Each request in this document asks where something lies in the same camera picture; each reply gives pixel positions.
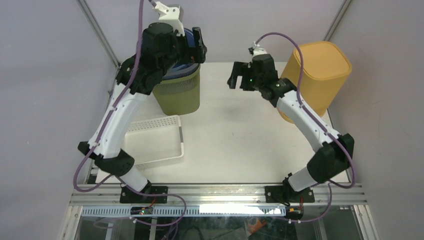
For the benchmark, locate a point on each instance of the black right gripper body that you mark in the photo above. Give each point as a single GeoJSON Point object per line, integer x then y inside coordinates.
{"type": "Point", "coordinates": [250, 82]}

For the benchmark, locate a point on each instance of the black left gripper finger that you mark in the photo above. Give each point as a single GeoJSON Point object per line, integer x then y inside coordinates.
{"type": "Point", "coordinates": [198, 38]}
{"type": "Point", "coordinates": [199, 54]}

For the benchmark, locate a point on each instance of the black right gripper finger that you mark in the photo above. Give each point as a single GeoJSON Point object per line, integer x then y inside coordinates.
{"type": "Point", "coordinates": [239, 68]}
{"type": "Point", "coordinates": [232, 81]}

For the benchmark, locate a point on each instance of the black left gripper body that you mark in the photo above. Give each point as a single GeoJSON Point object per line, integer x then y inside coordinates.
{"type": "Point", "coordinates": [187, 55]}

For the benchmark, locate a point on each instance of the blue plastic bucket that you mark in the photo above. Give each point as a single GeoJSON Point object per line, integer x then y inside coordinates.
{"type": "Point", "coordinates": [190, 40]}

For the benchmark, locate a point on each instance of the olive green ribbed basket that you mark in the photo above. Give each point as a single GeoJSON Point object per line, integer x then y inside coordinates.
{"type": "Point", "coordinates": [179, 96]}

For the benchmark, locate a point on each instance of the yellow ribbed basket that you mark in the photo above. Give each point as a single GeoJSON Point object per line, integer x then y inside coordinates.
{"type": "Point", "coordinates": [325, 69]}

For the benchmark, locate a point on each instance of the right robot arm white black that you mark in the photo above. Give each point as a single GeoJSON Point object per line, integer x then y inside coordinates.
{"type": "Point", "coordinates": [332, 151]}

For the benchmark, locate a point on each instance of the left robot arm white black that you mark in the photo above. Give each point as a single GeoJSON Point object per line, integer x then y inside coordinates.
{"type": "Point", "coordinates": [158, 49]}

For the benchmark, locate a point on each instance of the dark grey inner basket liner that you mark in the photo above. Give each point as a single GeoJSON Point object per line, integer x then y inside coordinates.
{"type": "Point", "coordinates": [180, 71]}

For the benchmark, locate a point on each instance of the white perforated plastic tray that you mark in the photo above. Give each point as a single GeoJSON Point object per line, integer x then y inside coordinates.
{"type": "Point", "coordinates": [155, 142]}

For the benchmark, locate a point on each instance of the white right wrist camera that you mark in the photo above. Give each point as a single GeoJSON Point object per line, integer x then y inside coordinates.
{"type": "Point", "coordinates": [256, 50]}

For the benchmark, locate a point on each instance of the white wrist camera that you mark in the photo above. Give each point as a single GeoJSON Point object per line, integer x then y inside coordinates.
{"type": "Point", "coordinates": [256, 50]}
{"type": "Point", "coordinates": [171, 15]}

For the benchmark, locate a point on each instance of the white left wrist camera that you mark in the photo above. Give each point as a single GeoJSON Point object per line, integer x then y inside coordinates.
{"type": "Point", "coordinates": [171, 15]}

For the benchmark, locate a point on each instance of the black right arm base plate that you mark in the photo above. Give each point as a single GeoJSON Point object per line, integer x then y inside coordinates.
{"type": "Point", "coordinates": [279, 194]}

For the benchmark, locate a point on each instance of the white slotted cable duct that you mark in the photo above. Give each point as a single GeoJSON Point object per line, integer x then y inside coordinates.
{"type": "Point", "coordinates": [203, 210]}

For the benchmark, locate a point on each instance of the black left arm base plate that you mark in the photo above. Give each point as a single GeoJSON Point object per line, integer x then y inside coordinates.
{"type": "Point", "coordinates": [157, 194]}

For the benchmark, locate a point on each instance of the aluminium frame rail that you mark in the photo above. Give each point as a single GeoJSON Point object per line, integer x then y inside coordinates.
{"type": "Point", "coordinates": [246, 194]}

